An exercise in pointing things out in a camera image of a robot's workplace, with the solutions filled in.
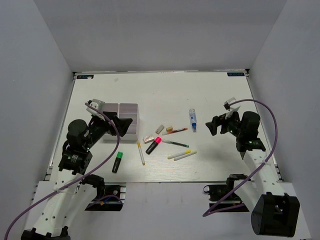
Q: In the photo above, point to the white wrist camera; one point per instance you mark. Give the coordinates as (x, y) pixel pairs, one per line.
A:
(231, 106)
(96, 104)

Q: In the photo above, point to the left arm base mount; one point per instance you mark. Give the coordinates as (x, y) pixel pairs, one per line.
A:
(112, 200)

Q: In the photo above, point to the green black highlighter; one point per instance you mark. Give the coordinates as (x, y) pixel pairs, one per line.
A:
(117, 162)

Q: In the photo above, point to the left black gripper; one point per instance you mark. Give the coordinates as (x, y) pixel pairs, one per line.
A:
(122, 124)

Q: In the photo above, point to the pink black highlighter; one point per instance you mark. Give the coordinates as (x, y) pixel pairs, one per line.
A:
(153, 145)

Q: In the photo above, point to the left white organizer bin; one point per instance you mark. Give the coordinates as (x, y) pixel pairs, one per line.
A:
(112, 109)

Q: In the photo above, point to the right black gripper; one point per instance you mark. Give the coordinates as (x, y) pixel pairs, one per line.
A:
(220, 120)

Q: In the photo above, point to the white staples box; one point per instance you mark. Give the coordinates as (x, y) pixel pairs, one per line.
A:
(148, 139)

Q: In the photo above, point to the white marker orange caps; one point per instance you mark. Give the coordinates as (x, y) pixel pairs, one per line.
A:
(141, 153)

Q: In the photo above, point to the white marker yellow cap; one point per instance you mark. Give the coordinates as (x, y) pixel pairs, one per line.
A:
(178, 154)

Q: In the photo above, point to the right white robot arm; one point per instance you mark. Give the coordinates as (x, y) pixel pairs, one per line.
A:
(273, 211)

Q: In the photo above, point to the blue table label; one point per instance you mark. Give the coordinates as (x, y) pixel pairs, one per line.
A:
(235, 74)
(85, 77)

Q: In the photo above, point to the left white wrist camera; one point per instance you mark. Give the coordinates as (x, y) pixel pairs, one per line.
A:
(96, 104)

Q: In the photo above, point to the red ink gel pen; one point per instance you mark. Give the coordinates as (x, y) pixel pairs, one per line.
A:
(174, 131)

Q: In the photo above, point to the green ink gel pen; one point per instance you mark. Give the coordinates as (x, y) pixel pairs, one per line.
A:
(175, 143)

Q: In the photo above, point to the dirty white eraser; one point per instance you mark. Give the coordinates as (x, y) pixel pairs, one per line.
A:
(159, 129)

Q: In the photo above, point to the clear blue spray bottle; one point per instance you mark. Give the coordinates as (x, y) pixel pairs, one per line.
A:
(193, 120)

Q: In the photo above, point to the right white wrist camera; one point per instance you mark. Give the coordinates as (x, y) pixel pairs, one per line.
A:
(231, 106)

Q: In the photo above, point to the right blue table label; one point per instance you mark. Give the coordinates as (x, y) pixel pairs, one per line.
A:
(235, 74)

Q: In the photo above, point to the white marker pale cap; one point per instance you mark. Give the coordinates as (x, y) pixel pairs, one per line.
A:
(185, 155)

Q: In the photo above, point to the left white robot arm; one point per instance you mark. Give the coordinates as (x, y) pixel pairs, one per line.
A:
(74, 188)

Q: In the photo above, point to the left blue table label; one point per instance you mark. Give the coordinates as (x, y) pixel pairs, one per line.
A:
(85, 77)

